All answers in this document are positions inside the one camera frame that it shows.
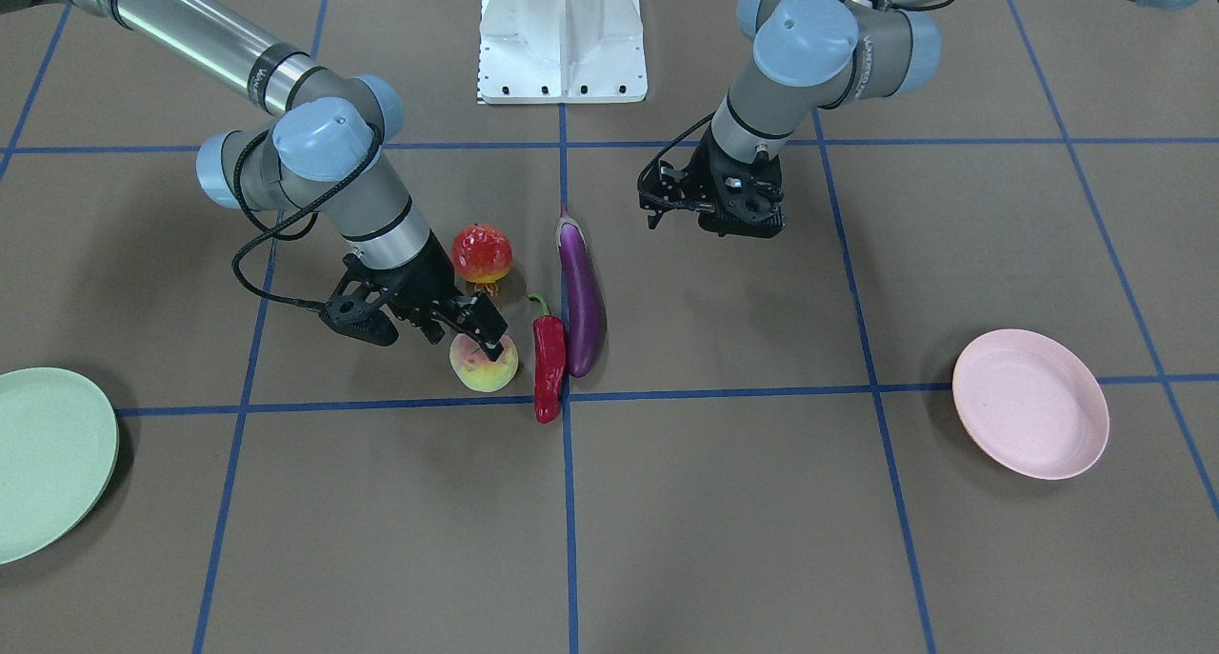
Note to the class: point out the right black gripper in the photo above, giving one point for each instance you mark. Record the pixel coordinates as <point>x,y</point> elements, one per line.
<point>426,279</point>

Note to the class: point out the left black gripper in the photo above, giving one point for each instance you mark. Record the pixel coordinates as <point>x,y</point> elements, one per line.
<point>706,169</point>

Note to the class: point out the peach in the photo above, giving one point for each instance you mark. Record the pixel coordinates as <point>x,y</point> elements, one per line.
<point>476,371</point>

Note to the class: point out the purple eggplant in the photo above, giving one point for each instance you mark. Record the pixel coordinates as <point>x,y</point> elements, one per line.
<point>586,312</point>

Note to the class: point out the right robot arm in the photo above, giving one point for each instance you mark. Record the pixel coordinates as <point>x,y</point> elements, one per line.
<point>321,154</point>

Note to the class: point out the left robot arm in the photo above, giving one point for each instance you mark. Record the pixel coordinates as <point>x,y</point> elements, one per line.
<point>804,55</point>

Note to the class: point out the red pomegranate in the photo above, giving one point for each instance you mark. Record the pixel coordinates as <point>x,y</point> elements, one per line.
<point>482,256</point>

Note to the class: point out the red chili pepper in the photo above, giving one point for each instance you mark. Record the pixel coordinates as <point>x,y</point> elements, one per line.
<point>549,342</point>

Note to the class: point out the pink plate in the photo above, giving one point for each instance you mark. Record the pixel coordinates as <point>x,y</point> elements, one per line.
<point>1030,404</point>

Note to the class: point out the green plate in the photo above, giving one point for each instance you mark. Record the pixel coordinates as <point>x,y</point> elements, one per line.
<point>59,447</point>

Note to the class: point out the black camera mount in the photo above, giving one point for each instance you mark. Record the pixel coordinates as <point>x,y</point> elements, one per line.
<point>356,307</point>
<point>761,215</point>

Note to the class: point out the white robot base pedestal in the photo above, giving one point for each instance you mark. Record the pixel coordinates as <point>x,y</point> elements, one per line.
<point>550,52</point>

